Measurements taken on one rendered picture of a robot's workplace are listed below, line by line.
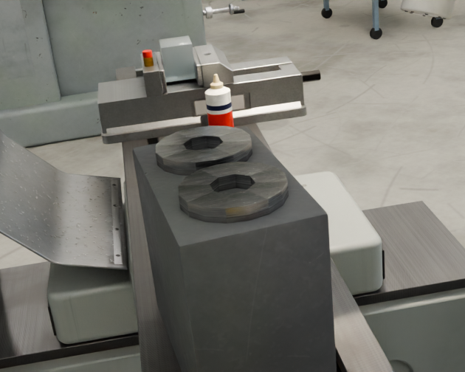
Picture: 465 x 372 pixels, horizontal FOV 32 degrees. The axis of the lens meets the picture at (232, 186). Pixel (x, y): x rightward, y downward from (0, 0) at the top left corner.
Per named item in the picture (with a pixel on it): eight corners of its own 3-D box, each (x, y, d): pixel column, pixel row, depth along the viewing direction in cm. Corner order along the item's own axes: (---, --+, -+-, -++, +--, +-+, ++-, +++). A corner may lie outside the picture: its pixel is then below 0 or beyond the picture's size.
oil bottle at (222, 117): (232, 133, 132) (226, 69, 127) (237, 142, 128) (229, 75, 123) (209, 136, 131) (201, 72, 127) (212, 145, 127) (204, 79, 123)
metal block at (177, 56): (193, 69, 140) (188, 35, 138) (195, 78, 135) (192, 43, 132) (163, 72, 140) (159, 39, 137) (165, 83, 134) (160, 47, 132)
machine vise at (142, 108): (290, 90, 149) (286, 32, 144) (308, 115, 136) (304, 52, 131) (103, 116, 146) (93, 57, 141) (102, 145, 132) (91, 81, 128)
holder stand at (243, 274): (263, 281, 89) (246, 111, 80) (340, 404, 69) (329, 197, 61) (157, 306, 86) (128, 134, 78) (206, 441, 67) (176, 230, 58)
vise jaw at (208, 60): (224, 63, 144) (222, 42, 142) (234, 83, 133) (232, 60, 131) (191, 68, 143) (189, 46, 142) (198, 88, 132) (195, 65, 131)
